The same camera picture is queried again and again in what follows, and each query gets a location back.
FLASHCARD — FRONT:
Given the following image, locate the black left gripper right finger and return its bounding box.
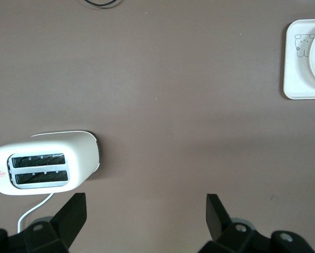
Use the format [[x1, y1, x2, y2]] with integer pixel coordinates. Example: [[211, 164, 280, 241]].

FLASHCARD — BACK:
[[199, 194, 273, 253]]

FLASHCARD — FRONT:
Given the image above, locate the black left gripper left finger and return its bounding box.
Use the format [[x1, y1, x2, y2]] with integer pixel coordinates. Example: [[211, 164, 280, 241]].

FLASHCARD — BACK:
[[22, 193, 88, 253]]

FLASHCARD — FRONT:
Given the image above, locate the white two-slot toaster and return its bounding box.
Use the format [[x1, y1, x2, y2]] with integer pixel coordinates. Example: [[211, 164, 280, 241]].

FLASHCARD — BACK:
[[0, 129, 101, 196]]

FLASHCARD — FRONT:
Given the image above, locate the cream rectangular rabbit tray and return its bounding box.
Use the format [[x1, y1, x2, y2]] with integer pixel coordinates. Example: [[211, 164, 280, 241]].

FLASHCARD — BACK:
[[283, 18, 315, 100]]

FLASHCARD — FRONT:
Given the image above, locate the white toaster power cable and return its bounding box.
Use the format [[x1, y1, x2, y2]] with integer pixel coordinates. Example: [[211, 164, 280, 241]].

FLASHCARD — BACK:
[[17, 192, 55, 234]]

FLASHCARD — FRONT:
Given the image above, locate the black looped cable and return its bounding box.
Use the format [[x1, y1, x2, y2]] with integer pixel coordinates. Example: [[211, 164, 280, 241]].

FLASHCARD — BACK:
[[83, 0, 121, 8]]

